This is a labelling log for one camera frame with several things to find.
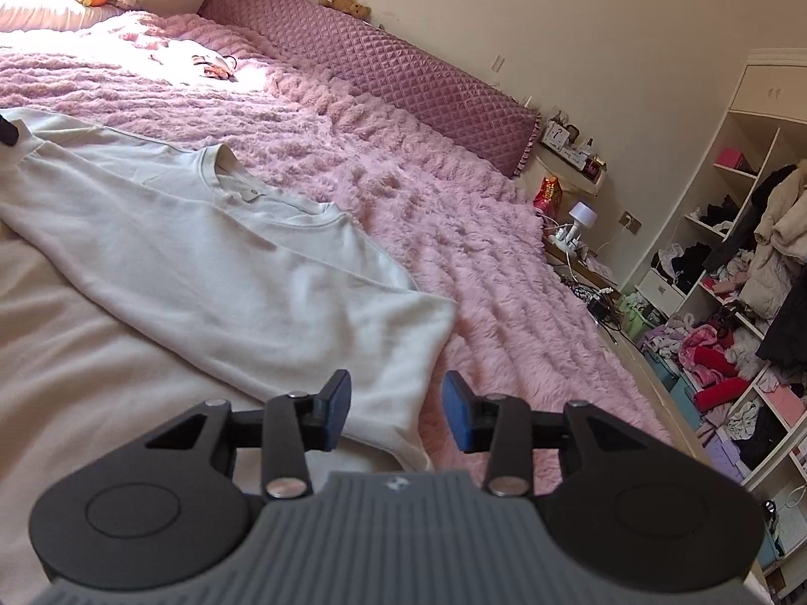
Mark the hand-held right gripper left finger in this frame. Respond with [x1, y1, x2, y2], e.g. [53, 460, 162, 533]
[144, 369, 353, 503]

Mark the beige coat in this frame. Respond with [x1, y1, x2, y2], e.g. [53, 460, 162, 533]
[737, 164, 807, 322]

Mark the white table lamp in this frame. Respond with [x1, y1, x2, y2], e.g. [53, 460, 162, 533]
[563, 200, 600, 247]

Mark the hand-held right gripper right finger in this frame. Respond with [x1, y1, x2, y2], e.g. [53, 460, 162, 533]
[441, 371, 645, 501]

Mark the white wardrobe shelf unit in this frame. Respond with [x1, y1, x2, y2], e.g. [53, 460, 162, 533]
[633, 47, 807, 599]

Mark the small pink white cloth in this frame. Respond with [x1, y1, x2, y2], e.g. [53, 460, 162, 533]
[192, 53, 239, 83]

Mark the brown teddy bear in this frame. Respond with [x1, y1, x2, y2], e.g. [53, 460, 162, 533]
[318, 0, 372, 21]

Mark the white pillow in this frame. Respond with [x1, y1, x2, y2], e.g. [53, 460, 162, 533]
[0, 0, 130, 34]

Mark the purple quilted headboard cushion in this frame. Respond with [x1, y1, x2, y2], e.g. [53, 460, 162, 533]
[197, 0, 543, 178]

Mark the white sweatshirt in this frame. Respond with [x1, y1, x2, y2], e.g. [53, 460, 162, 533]
[0, 107, 458, 473]

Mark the black coat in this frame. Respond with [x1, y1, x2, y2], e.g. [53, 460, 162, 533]
[755, 277, 807, 393]

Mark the blue storage bin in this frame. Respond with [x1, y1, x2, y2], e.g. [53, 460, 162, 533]
[669, 378, 702, 431]
[642, 346, 680, 393]

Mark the red snack bag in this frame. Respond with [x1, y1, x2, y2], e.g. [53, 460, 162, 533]
[533, 174, 563, 215]

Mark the pink fluffy blanket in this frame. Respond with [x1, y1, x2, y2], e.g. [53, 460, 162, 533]
[0, 9, 675, 473]

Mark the black power adapter with cables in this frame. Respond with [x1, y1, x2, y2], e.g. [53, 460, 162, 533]
[570, 277, 626, 330]

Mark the wooden nightstand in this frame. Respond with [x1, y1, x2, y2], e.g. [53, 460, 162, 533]
[545, 227, 624, 296]

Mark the green storage bin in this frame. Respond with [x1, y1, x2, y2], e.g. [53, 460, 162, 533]
[621, 293, 669, 346]

